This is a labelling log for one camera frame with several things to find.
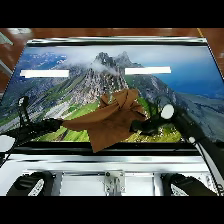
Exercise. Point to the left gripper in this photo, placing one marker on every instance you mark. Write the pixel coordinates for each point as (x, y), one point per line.
(52, 125)

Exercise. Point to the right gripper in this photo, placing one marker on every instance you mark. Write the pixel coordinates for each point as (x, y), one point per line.
(144, 126)

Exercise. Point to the brown shirt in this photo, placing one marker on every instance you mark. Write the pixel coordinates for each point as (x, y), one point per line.
(108, 125)

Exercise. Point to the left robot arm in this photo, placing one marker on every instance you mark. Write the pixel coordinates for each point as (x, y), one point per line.
(23, 131)

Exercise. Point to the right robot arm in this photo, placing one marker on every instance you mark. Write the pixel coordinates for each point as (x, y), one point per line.
(193, 128)

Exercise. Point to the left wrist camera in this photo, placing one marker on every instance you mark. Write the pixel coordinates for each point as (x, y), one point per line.
(23, 108)

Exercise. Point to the silver frame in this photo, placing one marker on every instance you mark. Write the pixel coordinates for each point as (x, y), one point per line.
(100, 166)

